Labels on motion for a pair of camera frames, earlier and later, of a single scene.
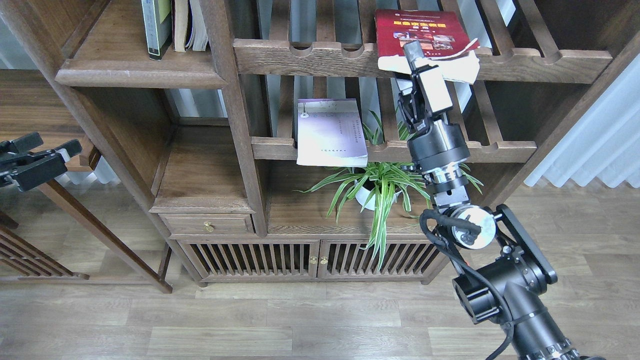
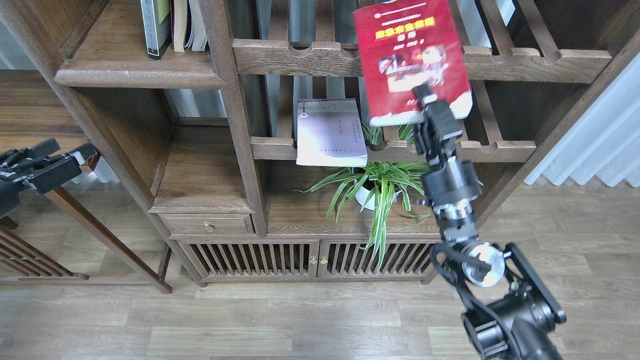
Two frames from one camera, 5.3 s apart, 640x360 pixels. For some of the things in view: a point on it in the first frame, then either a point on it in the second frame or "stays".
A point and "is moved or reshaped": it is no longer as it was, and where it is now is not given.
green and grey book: x=158 y=17 stays
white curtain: x=603 y=143 stays
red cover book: x=445 y=38 is moved or reshaped
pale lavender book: x=330 y=133 stays
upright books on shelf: x=188 y=26 stays
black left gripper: x=53 y=164 -> x=54 y=172
